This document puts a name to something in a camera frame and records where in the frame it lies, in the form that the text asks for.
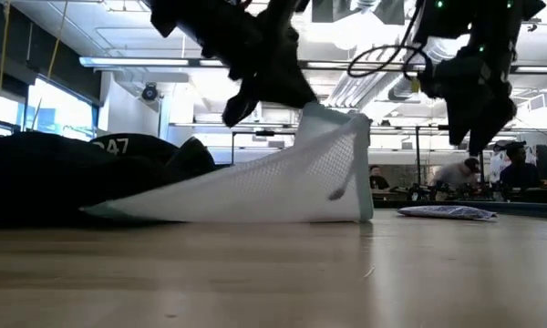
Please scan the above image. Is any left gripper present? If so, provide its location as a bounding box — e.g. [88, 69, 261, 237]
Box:
[199, 0, 319, 129]

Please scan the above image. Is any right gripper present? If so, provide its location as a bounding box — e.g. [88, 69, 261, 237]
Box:
[420, 48, 520, 158]

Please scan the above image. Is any white mesh zip pouch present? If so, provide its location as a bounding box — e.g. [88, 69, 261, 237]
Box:
[79, 101, 376, 225]

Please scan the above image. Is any black backpack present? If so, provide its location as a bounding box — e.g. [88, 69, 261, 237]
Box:
[0, 130, 218, 230]

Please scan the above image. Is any white cloth item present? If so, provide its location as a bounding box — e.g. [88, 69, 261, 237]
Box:
[489, 149, 507, 184]

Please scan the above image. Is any person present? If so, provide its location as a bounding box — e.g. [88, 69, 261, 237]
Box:
[499, 140, 547, 202]
[430, 157, 483, 188]
[367, 164, 392, 191]

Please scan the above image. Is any black stand pole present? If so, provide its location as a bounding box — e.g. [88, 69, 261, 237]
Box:
[413, 124, 452, 187]

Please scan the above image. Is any long ceiling light fixture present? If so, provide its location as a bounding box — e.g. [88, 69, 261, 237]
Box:
[78, 56, 547, 76]

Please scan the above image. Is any black stand frame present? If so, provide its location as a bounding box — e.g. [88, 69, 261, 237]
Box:
[230, 129, 299, 166]

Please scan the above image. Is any black aluminium table frame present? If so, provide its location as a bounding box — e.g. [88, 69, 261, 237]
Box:
[373, 200, 547, 220]

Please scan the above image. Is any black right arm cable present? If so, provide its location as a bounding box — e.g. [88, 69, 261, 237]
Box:
[346, 0, 434, 79]

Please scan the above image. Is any black wall dome camera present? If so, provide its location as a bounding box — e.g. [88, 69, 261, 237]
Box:
[140, 83, 160, 102]

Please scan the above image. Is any yellow hanging cable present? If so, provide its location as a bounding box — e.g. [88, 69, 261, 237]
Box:
[46, 0, 69, 79]
[0, 0, 11, 91]

